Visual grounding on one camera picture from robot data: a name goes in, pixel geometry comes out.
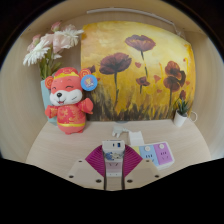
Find red plush mouse toy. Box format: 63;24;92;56
44;66;95;136

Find small white power plug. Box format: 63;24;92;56
111;124;131;139

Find thin white light bar cord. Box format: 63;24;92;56
173;25;187;38

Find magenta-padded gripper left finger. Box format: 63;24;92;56
66;144;108;191

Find white charger block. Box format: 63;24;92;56
101;139;126;163

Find white light bar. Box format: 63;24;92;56
86;7;177;28

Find white cable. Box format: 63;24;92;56
188;110;199;123

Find yellow poppy flower painting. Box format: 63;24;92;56
80;21;197;123

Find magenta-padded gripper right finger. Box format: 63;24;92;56
121;145;161;191

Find small plant in white pot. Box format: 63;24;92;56
173;99;190;128

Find pastel multicolour power strip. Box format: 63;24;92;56
105;141;176;178

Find light blue vase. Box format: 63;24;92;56
40;79;58;126

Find pink and white flower bouquet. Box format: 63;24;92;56
22;21;85;80

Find white adapter block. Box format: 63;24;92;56
129;130;145;147

